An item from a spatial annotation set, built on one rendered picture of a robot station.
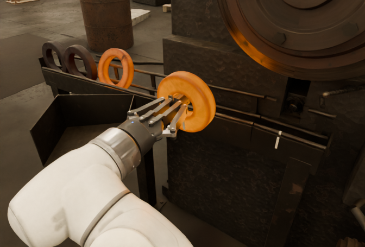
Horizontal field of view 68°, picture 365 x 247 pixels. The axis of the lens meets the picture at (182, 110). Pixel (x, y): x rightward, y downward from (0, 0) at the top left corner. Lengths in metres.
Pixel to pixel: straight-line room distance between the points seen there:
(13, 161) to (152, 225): 1.67
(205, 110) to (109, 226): 0.33
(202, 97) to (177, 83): 0.07
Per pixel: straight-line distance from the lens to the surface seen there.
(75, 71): 1.36
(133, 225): 0.38
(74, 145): 0.96
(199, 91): 0.60
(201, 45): 0.91
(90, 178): 0.43
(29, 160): 1.96
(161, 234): 0.39
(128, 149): 0.48
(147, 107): 0.60
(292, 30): 0.60
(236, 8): 0.70
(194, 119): 0.65
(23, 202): 0.44
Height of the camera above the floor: 1.16
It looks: 32 degrees down
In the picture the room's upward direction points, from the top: straight up
